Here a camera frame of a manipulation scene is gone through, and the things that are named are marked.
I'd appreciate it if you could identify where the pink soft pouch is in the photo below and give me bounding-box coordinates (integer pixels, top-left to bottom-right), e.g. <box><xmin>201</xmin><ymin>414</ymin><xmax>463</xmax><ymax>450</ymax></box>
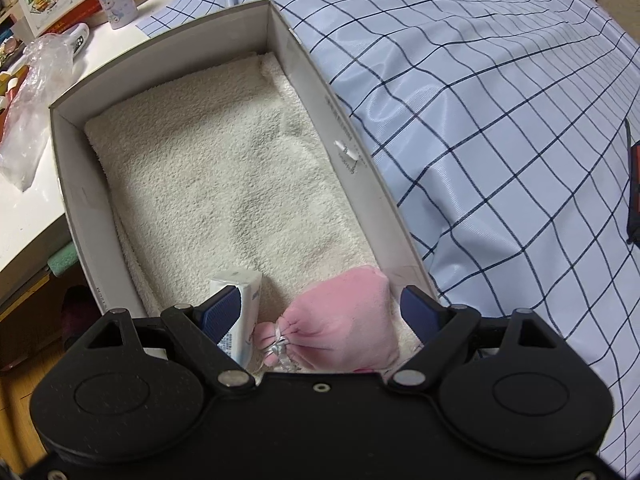
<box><xmin>255</xmin><ymin>267</ymin><xmax>401</xmax><ymax>373</ymax></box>

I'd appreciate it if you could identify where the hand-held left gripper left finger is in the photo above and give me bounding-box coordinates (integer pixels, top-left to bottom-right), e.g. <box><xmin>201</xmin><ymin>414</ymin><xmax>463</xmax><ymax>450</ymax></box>
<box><xmin>75</xmin><ymin>285</ymin><xmax>258</xmax><ymax>395</ymax></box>

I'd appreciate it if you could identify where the clear plastic bag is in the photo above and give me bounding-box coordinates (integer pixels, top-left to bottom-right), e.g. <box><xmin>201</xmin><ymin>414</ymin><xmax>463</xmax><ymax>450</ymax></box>
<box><xmin>0</xmin><ymin>34</ymin><xmax>76</xmax><ymax>192</ymax></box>

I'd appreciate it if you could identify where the white checkered cloth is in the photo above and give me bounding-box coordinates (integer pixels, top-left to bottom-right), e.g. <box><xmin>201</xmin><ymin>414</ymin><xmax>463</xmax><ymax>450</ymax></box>
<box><xmin>137</xmin><ymin>0</ymin><xmax>640</xmax><ymax>466</ymax></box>

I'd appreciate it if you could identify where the white cardboard box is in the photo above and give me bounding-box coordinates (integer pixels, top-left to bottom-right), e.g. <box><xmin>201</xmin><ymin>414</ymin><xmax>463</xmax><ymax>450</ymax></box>
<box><xmin>48</xmin><ymin>0</ymin><xmax>441</xmax><ymax>376</ymax></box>

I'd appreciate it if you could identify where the white handheld thermometer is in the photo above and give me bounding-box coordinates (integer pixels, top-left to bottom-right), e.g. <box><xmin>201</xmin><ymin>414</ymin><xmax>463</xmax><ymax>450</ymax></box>
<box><xmin>60</xmin><ymin>24</ymin><xmax>91</xmax><ymax>58</ymax></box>

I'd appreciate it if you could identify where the red box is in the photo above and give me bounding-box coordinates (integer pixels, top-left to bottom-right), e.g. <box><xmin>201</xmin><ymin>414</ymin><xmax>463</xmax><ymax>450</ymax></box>
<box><xmin>50</xmin><ymin>0</ymin><xmax>108</xmax><ymax>36</ymax></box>

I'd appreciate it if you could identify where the small white carton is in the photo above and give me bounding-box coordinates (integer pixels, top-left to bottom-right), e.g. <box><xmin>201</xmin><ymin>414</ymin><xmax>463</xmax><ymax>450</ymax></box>
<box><xmin>209</xmin><ymin>269</ymin><xmax>263</xmax><ymax>367</ymax></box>

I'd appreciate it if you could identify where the green foam piece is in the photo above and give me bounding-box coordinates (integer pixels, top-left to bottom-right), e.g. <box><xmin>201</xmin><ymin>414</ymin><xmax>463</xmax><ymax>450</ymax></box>
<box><xmin>47</xmin><ymin>247</ymin><xmax>78</xmax><ymax>277</ymax></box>

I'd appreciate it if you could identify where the desk calendar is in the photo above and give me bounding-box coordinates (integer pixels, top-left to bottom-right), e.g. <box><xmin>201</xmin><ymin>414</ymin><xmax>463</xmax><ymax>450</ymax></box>
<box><xmin>17</xmin><ymin>0</ymin><xmax>76</xmax><ymax>38</ymax></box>

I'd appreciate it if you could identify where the red black handheld device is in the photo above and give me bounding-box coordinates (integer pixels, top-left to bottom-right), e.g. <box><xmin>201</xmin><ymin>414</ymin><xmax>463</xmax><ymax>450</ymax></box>
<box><xmin>624</xmin><ymin>119</ymin><xmax>640</xmax><ymax>247</ymax></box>

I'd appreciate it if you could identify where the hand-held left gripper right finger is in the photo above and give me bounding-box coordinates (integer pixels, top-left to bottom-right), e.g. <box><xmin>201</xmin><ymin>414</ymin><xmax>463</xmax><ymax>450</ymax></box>
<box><xmin>387</xmin><ymin>285</ymin><xmax>565</xmax><ymax>394</ymax></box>

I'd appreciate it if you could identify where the cream terry towel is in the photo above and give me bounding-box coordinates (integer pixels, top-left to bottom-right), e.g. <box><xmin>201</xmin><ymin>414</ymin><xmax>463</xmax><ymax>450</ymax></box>
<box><xmin>84</xmin><ymin>52</ymin><xmax>423</xmax><ymax>376</ymax></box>

